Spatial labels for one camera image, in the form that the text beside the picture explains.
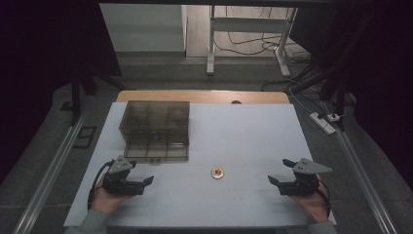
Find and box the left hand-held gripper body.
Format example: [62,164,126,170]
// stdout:
[102,155,137,196]

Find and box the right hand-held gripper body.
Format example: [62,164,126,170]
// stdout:
[285,157,333,197]

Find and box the person's left hand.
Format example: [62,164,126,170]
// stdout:
[91,176,131,215]

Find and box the person's right hand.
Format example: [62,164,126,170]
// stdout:
[289,175,329,224]

